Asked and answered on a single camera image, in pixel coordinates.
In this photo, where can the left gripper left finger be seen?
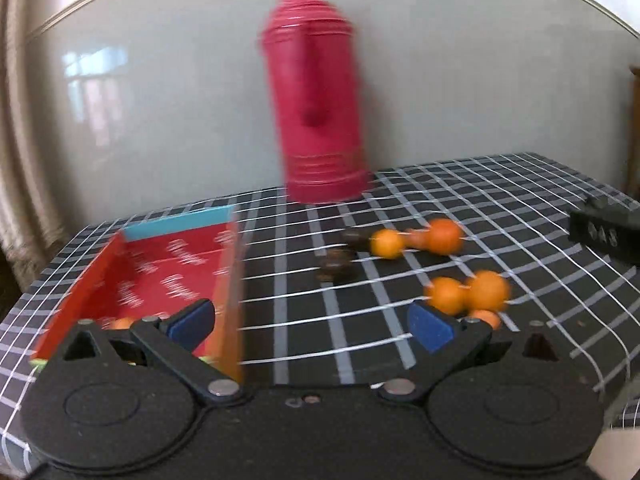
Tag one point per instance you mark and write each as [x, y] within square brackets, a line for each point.
[170, 344]

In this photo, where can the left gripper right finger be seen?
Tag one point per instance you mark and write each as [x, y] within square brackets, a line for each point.
[449, 345]

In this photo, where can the small orange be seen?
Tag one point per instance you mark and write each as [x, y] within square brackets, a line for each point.
[387, 244]

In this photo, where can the small tan potato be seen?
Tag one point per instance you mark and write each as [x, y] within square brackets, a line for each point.
[159, 316]

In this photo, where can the large carrot chunk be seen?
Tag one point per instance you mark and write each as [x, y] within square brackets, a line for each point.
[110, 323]

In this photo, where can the colourful cardboard box tray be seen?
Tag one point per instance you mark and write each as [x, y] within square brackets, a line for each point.
[163, 265]

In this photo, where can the black white checked tablecloth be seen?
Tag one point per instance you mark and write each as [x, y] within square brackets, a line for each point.
[529, 406]

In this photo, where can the dark water chestnut front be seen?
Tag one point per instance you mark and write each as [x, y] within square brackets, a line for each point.
[336, 265]

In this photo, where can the dark water chestnut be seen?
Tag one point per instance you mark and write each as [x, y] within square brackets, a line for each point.
[336, 265]
[358, 240]

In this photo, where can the dark water chestnut rear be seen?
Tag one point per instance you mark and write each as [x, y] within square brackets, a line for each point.
[358, 240]

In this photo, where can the beige curtain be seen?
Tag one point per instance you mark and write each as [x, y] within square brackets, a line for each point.
[32, 228]

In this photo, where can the red thermos flask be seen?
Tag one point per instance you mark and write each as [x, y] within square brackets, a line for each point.
[311, 67]

